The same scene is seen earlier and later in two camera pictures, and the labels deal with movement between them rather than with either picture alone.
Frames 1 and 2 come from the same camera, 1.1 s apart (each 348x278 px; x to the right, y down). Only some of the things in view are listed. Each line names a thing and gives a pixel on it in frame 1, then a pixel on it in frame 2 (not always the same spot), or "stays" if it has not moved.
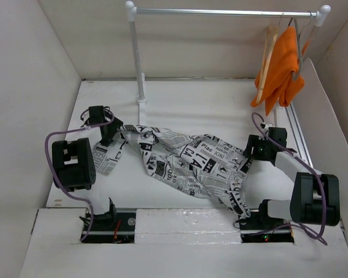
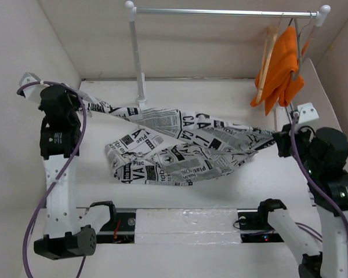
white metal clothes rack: (322, 14) stays
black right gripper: (253, 141) -> (284, 138)
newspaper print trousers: (178, 163) -> (181, 149)
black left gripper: (115, 126) -> (75, 101)
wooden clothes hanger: (271, 35) stays
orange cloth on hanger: (284, 80) stays
